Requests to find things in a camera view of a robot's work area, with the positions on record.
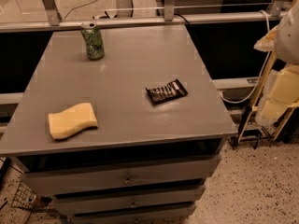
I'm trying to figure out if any black rxbar chocolate wrapper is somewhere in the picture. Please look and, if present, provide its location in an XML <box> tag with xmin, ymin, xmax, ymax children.
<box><xmin>147</xmin><ymin>79</ymin><xmax>188</xmax><ymax>105</ymax></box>

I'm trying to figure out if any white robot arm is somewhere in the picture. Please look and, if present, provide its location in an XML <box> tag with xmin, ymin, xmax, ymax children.
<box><xmin>275</xmin><ymin>1</ymin><xmax>299</xmax><ymax>64</ymax></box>

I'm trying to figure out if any white cable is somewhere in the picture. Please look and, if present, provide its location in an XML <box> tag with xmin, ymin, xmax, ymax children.
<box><xmin>220</xmin><ymin>9</ymin><xmax>273</xmax><ymax>105</ymax></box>

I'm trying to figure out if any wire basket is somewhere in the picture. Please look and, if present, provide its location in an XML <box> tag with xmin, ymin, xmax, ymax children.
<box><xmin>11</xmin><ymin>182</ymin><xmax>53</xmax><ymax>212</ymax></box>

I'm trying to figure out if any middle grey drawer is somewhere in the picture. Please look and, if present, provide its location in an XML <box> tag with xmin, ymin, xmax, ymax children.
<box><xmin>54</xmin><ymin>181</ymin><xmax>206</xmax><ymax>216</ymax></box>

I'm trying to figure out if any green soda can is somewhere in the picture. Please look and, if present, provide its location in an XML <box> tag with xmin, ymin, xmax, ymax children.
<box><xmin>81</xmin><ymin>22</ymin><xmax>105</xmax><ymax>60</ymax></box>

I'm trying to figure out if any top grey drawer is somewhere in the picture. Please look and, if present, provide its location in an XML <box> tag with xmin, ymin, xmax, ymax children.
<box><xmin>22</xmin><ymin>155</ymin><xmax>221</xmax><ymax>196</ymax></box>

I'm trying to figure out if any yellow sponge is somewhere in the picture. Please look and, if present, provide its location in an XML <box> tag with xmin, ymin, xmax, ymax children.
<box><xmin>48</xmin><ymin>103</ymin><xmax>98</xmax><ymax>139</ymax></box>

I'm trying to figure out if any metal railing frame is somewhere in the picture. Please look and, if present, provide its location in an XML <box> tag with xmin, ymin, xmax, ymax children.
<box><xmin>0</xmin><ymin>0</ymin><xmax>295</xmax><ymax>33</ymax></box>

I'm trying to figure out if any black cable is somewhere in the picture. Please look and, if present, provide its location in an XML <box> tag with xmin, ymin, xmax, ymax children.
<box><xmin>174</xmin><ymin>13</ymin><xmax>200</xmax><ymax>45</ymax></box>

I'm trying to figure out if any grey drawer cabinet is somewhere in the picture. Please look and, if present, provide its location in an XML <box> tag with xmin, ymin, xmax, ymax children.
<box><xmin>0</xmin><ymin>24</ymin><xmax>238</xmax><ymax>224</ymax></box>

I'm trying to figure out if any bottom grey drawer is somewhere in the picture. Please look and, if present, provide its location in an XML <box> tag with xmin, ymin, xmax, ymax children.
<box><xmin>72</xmin><ymin>203</ymin><xmax>196</xmax><ymax>224</ymax></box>

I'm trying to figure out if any grey drawer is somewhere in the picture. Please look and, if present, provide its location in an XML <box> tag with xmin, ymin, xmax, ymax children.
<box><xmin>72</xmin><ymin>203</ymin><xmax>196</xmax><ymax>224</ymax></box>
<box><xmin>54</xmin><ymin>181</ymin><xmax>206</xmax><ymax>216</ymax></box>
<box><xmin>22</xmin><ymin>155</ymin><xmax>221</xmax><ymax>196</ymax></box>

